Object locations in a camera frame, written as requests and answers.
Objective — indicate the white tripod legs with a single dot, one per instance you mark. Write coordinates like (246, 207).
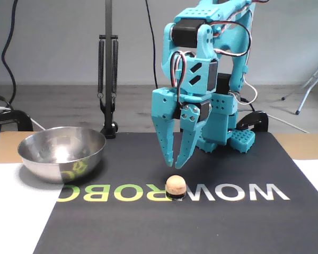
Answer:
(304, 99)

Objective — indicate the metal bowl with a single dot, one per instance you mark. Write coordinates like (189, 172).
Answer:
(61, 153)

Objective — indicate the black table clamp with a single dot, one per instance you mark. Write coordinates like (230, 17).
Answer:
(257, 119)
(16, 115)

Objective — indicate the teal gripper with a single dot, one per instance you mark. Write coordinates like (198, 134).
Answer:
(162, 104)

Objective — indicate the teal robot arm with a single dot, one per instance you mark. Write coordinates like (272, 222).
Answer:
(238, 68)

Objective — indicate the beige wooden ball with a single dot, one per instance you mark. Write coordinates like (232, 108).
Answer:
(176, 183)

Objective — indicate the black WOWROBO mat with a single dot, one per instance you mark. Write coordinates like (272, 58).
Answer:
(148, 225)

